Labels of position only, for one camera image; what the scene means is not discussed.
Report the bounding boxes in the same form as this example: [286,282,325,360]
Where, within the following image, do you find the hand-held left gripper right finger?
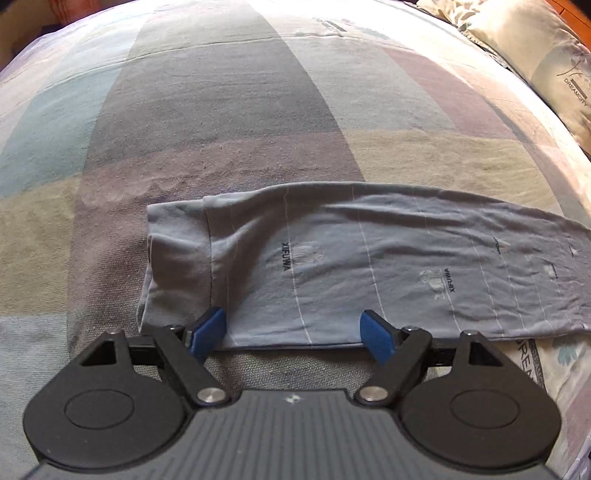
[355,311,504,409]

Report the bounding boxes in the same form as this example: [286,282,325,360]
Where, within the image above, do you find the floral pillow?
[416,0,490,29]

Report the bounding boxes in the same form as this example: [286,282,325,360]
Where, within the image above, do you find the grey printed pants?
[139,182,591,350]

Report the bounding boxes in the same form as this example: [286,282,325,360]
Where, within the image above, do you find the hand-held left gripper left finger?
[79,307,232,408]

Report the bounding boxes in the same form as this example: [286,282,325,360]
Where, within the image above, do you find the bed with patchwork sheet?
[0,0,591,480]

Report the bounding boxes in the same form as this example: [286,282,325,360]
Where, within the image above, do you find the beige printed pillow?
[466,0,591,145]

